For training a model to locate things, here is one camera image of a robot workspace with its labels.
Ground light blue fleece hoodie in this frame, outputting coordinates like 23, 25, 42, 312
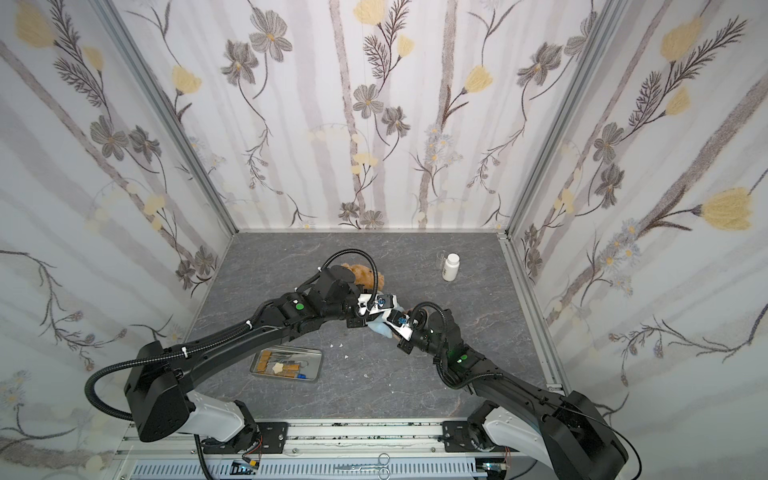
367, 306, 403, 339

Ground brown teddy bear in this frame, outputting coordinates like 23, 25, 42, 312
342, 263, 405, 312

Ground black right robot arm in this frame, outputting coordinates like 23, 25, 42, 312
386, 302, 637, 479

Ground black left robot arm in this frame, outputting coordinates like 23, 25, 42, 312
84, 248, 379, 442

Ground white plastic bottle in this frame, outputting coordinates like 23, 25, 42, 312
442, 253, 460, 282

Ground clear plastic cup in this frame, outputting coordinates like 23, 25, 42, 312
436, 251, 447, 270

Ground metal scissors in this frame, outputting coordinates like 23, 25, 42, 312
334, 453, 391, 480

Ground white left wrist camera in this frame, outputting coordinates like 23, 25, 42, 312
357, 293, 396, 318

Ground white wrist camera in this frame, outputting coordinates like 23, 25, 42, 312
387, 312, 414, 341
357, 293, 396, 318

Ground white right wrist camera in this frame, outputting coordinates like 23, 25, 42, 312
387, 312, 414, 341

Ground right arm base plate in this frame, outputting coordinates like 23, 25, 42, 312
438, 420, 505, 453

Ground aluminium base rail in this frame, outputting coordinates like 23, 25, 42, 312
113, 418, 601, 480

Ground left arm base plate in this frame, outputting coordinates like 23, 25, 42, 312
202, 422, 289, 454

